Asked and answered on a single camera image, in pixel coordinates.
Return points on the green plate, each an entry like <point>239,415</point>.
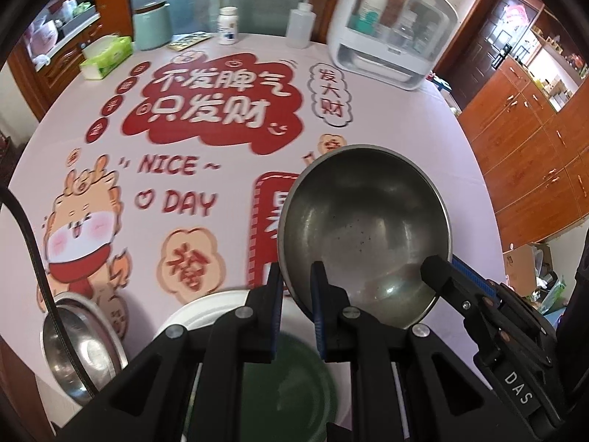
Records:
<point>290,386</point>

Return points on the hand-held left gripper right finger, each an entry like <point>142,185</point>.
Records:
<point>317,315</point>

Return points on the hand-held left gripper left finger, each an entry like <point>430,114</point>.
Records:
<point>276,315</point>

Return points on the cardboard box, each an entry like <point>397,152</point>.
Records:
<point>524,262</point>

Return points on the small steel bowl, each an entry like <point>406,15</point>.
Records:
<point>363,230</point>

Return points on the pink printed tablecloth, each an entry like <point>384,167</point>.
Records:
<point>207,124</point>

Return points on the blue gift box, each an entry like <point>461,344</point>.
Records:
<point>443,84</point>

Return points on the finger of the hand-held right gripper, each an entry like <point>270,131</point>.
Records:
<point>439,272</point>
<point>474,275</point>

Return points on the wooden wall cabinet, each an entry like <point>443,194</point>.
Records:
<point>529,161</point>

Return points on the mint green canister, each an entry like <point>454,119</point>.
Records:
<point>152,30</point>

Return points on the white bottle green label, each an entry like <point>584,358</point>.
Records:
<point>370,7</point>

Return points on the patterned flat box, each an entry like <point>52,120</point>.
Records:
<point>189,41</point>

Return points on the clear squeeze wash bottle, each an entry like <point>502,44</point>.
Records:
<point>300,25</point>

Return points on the dark wooden entrance door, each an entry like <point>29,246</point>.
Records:
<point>483,46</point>

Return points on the clear plastic bottle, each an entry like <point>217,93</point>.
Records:
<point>405,32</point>

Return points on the green tissue box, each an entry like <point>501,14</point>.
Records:
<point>108,55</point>

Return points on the wide steel bowl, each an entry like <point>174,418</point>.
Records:
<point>73,354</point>

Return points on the white pill bottle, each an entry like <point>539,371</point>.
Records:
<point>228,27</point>

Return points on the white storage box clear cover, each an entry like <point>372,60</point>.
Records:
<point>368,64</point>

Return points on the large white plate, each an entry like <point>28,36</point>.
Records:
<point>207,306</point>

